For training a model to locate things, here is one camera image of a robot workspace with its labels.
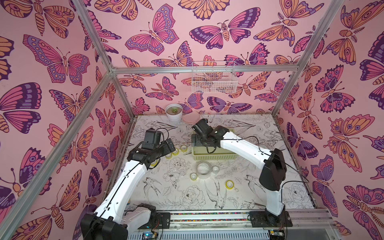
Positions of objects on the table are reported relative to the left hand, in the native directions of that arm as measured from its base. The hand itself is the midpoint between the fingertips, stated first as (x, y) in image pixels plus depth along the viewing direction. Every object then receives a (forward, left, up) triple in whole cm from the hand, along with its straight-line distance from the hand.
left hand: (169, 145), depth 80 cm
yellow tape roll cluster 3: (+4, +4, -20) cm, 20 cm away
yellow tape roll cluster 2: (+7, -1, -19) cm, 20 cm away
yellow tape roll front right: (-14, -34, -20) cm, 41 cm away
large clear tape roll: (-5, -19, -20) cm, 28 cm away
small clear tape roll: (-5, -26, -19) cm, 33 cm away
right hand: (+4, -15, -3) cm, 16 cm away
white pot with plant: (+35, +2, -9) cm, 36 cm away
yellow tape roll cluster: (+10, -6, -19) cm, 22 cm away
